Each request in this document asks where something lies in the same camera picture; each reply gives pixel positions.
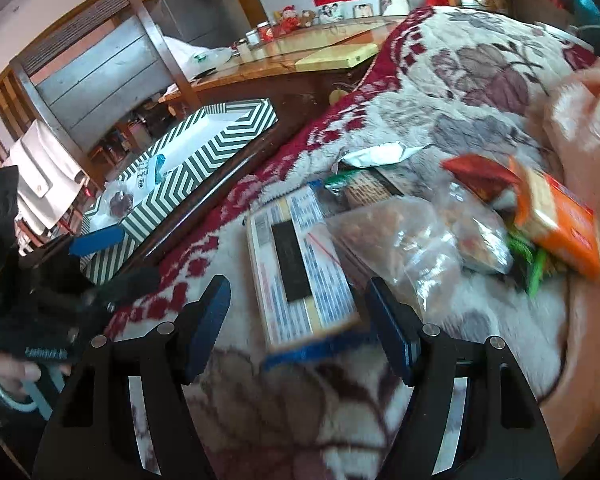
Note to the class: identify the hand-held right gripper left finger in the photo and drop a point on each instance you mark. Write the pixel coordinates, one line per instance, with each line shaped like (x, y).
(207, 325)

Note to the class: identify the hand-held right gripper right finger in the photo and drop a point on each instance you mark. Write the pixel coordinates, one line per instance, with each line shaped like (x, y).
(390, 330)

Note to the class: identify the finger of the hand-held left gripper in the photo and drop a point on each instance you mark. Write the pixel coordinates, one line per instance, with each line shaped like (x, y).
(97, 241)
(125, 285)

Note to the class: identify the pale yellow cracker package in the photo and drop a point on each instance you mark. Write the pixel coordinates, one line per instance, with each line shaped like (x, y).
(290, 270)

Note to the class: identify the green white striped box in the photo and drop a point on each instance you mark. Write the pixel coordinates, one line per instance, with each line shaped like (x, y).
(205, 155)

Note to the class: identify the brown red candy packet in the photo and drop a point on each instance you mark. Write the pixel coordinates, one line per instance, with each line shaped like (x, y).
(480, 172)

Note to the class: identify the orange cracker package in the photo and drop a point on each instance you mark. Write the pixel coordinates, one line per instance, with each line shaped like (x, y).
(565, 225)

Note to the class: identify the clear bag of brown snacks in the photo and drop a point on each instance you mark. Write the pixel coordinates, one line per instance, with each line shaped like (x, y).
(395, 240)

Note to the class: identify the clear bag of mixed snacks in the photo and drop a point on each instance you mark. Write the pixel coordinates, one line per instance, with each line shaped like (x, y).
(480, 245)

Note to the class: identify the person's left hand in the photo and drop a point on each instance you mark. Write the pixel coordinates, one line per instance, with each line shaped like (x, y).
(12, 372)

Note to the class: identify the blue white snack packet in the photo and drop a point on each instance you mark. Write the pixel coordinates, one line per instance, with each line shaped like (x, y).
(150, 170)

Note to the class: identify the white cloth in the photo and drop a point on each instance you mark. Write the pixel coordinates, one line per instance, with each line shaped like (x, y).
(45, 170)

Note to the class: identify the pale green bangle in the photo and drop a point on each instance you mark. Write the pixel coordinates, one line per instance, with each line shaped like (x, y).
(10, 404)

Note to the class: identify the bright green snack packet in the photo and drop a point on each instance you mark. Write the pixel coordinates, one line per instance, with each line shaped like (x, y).
(530, 260)

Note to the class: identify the wooden chair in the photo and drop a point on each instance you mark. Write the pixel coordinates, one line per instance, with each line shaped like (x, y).
(95, 80)

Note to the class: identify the silver foil packet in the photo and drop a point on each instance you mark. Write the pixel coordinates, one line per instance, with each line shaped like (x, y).
(380, 155)

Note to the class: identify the white plastic bag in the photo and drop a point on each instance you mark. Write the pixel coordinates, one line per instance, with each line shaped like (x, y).
(200, 57)

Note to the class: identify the yellow round object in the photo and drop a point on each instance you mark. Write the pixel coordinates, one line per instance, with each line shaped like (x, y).
(341, 96)

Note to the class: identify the glass-topped wooden cabinet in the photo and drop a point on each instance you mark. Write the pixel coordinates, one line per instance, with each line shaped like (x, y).
(270, 70)

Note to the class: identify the grey refrigerator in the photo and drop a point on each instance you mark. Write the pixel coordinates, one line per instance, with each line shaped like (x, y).
(200, 10)

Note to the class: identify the clear glass jar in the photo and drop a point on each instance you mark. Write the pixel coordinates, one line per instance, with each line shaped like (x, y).
(252, 39)

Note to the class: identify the floral fleece blanket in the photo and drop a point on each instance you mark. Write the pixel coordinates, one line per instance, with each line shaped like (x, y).
(480, 85)

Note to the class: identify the red jar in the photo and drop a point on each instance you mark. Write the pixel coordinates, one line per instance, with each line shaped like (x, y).
(267, 33)

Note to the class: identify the pale yellow board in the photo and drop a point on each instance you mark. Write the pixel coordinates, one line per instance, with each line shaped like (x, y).
(335, 57)

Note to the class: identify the pink quilt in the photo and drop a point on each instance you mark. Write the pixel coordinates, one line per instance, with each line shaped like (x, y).
(590, 125)

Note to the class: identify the red santa doll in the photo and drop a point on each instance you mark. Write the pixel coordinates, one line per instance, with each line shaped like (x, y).
(289, 17)

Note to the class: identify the brown teddy bear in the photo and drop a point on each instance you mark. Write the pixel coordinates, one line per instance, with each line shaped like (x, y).
(308, 19)

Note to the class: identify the small framed photo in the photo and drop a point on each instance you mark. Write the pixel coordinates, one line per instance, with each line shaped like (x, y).
(364, 10)
(332, 13)

